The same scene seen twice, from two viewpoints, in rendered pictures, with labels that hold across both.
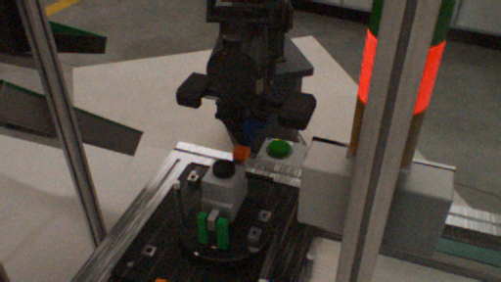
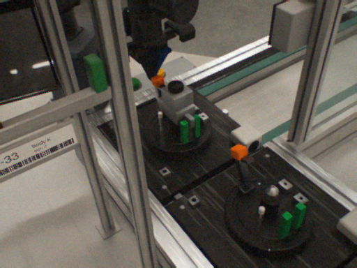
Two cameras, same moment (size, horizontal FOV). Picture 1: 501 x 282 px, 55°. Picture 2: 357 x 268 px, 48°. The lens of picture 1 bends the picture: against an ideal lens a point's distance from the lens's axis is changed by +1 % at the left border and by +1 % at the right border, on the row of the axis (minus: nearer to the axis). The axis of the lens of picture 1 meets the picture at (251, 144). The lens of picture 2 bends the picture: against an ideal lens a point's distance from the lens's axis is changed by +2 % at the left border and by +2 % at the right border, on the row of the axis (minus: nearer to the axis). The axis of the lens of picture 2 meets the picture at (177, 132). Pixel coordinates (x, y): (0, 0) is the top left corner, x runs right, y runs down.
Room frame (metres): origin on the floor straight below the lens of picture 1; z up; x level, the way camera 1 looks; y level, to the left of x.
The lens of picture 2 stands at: (0.12, 0.50, 1.52)
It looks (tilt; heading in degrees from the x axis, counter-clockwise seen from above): 43 degrees down; 307
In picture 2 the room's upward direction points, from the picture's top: 3 degrees counter-clockwise
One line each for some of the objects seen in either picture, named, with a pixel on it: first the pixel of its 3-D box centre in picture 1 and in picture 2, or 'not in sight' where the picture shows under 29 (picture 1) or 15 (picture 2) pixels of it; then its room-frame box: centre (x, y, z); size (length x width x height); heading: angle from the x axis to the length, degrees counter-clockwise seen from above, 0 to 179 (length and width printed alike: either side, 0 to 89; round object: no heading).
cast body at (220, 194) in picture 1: (221, 190); (179, 102); (0.46, 0.04, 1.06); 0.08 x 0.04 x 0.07; 161
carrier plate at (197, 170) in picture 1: (226, 234); (178, 137); (0.47, 0.04, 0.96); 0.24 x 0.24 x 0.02; 70
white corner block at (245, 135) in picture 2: not in sight; (245, 139); (0.35, -0.02, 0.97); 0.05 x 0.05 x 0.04; 70
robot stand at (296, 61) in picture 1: (264, 99); (75, 68); (0.84, -0.03, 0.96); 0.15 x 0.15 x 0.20; 17
